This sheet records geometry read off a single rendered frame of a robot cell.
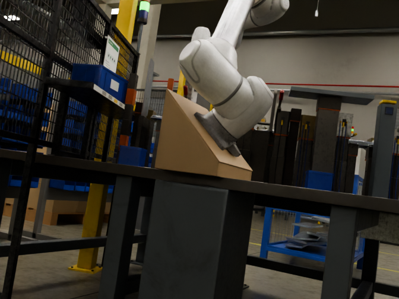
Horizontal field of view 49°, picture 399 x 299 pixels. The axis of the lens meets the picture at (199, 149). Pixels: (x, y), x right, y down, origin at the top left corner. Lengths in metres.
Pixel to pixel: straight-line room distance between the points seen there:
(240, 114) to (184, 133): 0.22
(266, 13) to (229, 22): 0.36
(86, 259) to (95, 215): 0.30
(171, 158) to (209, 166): 0.16
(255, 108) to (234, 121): 0.09
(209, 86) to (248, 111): 0.18
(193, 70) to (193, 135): 0.23
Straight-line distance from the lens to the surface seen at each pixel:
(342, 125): 2.23
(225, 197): 1.52
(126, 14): 3.19
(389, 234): 2.63
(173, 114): 1.60
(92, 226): 3.02
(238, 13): 1.83
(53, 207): 5.10
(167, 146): 1.59
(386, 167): 2.11
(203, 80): 1.55
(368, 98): 2.10
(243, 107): 1.61
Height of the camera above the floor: 0.66
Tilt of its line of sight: 5 degrees up
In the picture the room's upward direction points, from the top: 8 degrees clockwise
